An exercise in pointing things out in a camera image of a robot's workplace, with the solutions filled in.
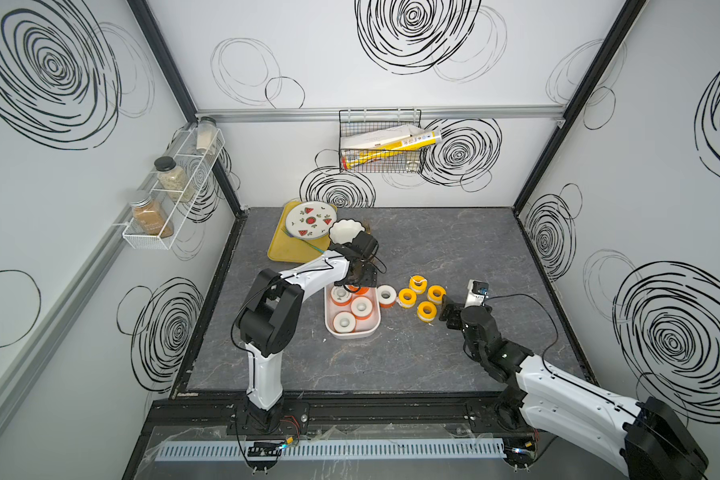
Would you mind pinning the black vertical frame post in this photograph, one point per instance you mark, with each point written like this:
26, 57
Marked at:
618, 32
160, 50

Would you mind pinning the white scalloped bowl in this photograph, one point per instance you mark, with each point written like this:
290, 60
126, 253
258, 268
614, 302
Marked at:
344, 231

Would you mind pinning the iridescent blue-green fork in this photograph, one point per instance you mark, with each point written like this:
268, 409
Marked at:
321, 244

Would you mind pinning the yellow plastic tray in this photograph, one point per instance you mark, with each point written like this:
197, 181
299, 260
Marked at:
284, 248

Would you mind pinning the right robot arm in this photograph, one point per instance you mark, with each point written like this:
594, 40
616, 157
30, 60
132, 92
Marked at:
641, 439

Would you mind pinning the black vertical frame post right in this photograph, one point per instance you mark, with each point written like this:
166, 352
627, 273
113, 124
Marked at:
618, 32

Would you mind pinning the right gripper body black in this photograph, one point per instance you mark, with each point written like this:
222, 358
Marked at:
455, 321

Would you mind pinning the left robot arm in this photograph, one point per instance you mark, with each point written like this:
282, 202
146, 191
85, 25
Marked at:
267, 320

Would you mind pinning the watermelon pattern plate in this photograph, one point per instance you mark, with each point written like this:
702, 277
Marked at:
310, 220

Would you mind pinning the spice jar brown contents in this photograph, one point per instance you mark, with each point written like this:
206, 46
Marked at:
149, 214

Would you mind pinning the yellow white foil box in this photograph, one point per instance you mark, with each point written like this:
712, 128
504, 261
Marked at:
382, 145

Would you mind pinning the spice jar far white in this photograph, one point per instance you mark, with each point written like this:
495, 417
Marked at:
206, 134

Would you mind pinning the yellow tape roll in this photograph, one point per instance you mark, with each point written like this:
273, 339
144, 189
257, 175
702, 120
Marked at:
407, 298
436, 294

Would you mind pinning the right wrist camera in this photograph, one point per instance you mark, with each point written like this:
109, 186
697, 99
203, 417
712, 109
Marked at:
477, 293

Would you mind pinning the white wire spice rack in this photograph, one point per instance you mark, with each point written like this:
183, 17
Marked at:
189, 220

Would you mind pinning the white slotted cable duct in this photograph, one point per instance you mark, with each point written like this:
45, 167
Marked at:
385, 449

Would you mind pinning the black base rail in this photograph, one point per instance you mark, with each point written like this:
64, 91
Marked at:
302, 414

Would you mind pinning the yellow tape roll end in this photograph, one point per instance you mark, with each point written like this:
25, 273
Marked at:
418, 284

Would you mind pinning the black vertical frame post left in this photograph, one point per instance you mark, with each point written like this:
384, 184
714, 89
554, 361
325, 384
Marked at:
160, 50

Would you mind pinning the silver left wall rail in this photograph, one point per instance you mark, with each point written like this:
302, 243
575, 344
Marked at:
53, 232

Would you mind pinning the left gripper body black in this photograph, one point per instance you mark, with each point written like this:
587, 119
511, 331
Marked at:
365, 277

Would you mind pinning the white plastic storage box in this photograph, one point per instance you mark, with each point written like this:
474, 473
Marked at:
364, 328

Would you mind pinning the silver horizontal wall rail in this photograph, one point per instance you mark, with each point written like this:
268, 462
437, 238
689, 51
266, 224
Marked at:
325, 114

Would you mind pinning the spice jar black lid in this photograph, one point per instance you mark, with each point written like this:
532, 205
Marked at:
174, 180

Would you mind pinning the black wire wall basket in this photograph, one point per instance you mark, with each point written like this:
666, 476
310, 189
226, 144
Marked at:
355, 121

